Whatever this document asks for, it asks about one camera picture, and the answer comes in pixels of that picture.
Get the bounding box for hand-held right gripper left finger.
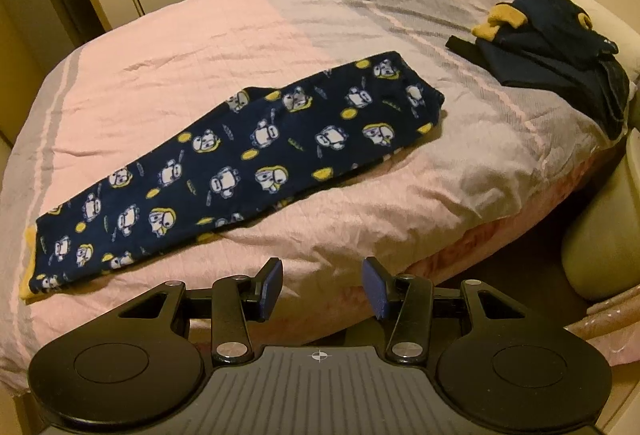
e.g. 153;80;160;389
117;257;285;363

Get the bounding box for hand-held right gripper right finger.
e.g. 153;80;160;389
362;256;526;363

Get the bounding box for navy printed fleece pants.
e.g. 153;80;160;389
20;50;447;302

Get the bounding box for pink bed sheet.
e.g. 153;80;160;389
280;148;628;297

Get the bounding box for pink grey striped bed cover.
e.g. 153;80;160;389
0;0;631;386

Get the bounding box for dark blue trousers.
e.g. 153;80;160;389
446;34;632;137

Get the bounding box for navy fleece top yellow cuffs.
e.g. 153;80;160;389
472;0;619;68

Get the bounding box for cream padded bed frame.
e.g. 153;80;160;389
400;0;640;302

